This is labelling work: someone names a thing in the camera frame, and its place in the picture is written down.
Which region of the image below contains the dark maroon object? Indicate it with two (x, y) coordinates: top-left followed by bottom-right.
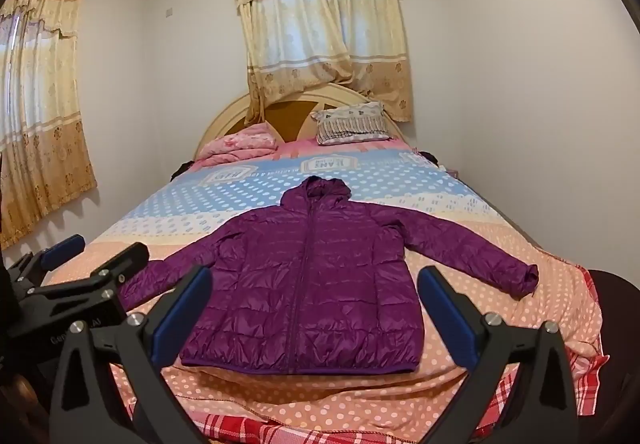
(582, 267), (640, 440)

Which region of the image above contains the bed with polka-dot sheet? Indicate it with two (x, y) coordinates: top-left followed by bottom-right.
(40, 137), (608, 442)

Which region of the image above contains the striped floral pillow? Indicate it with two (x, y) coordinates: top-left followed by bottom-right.
(311, 100), (396, 146)

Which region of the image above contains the pink folded blanket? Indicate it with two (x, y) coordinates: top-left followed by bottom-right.
(197, 121), (278, 167)

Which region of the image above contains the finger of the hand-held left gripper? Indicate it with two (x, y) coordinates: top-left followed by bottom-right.
(20, 243), (151, 310)
(5, 234), (86, 295)

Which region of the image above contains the cream wooden headboard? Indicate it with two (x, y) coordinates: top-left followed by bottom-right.
(194, 83), (401, 160)

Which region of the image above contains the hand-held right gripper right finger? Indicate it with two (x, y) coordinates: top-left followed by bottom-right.
(417, 265), (581, 444)

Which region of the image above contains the purple puffer jacket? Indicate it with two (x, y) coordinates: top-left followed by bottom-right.
(119, 177), (540, 374)

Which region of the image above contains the yellow floral curtain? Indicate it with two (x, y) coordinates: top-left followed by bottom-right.
(0, 0), (98, 250)
(231, 0), (416, 127)

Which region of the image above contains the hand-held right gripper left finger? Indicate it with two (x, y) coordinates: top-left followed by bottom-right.
(47, 265), (216, 444)

